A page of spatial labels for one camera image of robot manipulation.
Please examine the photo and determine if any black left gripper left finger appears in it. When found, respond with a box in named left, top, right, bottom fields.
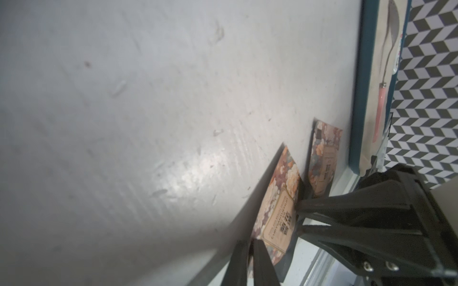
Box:
left=221, top=241, right=249, bottom=286

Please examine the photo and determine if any black tea bag house print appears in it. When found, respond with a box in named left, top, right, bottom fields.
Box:
left=308, top=120, right=342, bottom=198
left=251, top=145, right=304, bottom=282

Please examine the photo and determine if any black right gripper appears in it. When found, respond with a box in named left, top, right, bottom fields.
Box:
left=296, top=164, right=458, bottom=286

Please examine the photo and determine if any teal tray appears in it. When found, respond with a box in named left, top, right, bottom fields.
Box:
left=348, top=1, right=411, bottom=176

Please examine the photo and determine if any pink handled metal spoon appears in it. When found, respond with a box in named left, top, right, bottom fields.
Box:
left=372, top=0, right=400, bottom=143

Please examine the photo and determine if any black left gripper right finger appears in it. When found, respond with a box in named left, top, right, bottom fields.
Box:
left=252, top=239, right=280, bottom=286

